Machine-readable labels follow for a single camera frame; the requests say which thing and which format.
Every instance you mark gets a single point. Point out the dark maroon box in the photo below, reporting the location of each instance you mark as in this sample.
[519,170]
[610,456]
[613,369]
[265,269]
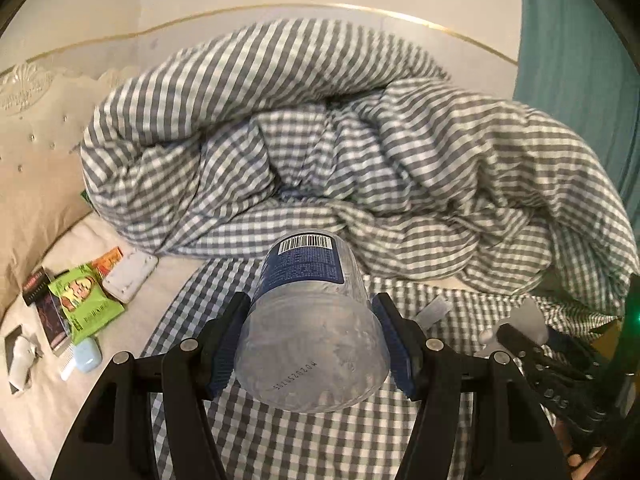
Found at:
[47,305]

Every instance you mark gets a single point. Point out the dark grey card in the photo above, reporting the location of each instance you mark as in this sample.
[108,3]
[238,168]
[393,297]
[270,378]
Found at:
[12,340]

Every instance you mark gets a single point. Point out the cream tufted headboard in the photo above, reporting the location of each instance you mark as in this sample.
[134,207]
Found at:
[40,160]

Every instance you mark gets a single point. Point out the clear plastic bottle blue label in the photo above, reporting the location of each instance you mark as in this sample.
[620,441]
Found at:
[310,350]

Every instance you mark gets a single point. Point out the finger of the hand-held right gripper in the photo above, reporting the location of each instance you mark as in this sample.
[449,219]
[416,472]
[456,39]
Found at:
[545,352]
[560,395]

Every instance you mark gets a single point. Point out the white bed sheet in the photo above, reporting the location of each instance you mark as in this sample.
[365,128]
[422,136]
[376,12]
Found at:
[125,330]

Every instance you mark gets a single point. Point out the white plastic piece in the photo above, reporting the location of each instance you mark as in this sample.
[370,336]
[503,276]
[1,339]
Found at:
[527,317]

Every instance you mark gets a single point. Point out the white flat box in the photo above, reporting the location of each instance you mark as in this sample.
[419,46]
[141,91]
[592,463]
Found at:
[129,276]

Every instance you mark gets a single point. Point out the light blue earbud case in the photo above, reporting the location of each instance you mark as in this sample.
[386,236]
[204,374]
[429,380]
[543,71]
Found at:
[89,356]

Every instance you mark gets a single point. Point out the grey checked duvet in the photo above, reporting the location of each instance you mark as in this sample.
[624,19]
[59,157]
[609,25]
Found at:
[350,160]

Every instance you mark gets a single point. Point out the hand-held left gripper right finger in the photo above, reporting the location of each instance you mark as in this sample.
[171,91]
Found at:
[395,355]

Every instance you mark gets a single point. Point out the orange snack packet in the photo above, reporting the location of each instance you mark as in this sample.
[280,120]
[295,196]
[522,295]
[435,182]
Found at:
[111,260]

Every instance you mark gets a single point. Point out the teal curtain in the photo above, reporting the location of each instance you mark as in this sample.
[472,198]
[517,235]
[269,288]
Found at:
[575,60]

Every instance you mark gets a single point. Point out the green snack packet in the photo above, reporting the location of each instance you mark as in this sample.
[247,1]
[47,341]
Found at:
[82,300]

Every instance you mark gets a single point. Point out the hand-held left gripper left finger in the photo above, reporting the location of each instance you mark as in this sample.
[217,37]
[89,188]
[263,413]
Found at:
[227,355]

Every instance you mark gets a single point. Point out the white comb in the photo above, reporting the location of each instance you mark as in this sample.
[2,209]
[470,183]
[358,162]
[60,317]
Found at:
[68,364]

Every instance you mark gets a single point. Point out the clear plastic strip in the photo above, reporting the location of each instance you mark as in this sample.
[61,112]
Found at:
[432,310]

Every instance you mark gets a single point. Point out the person's right hand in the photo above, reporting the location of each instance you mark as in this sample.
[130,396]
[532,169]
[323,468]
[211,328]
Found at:
[575,460]

